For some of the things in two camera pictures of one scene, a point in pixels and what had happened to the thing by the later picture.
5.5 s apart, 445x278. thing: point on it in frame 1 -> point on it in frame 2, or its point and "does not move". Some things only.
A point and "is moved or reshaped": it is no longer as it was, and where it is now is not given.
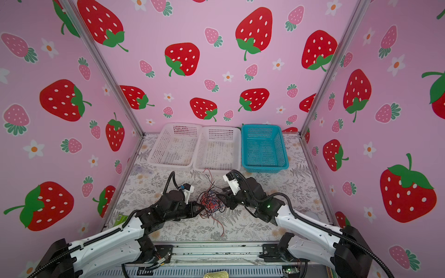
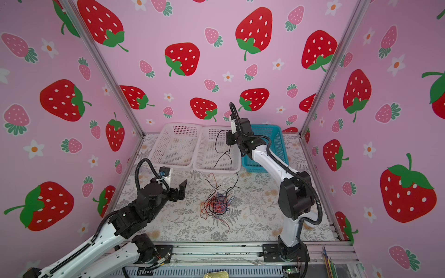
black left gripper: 193,211 -> 182,187
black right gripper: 229,196 -> 229,140
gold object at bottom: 218,274 does not move
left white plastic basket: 176,147 does not move
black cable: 210,201 -> 223,152
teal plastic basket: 263,148 does not move
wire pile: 211,201 is moved or reshaped
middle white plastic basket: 217,149 does not move
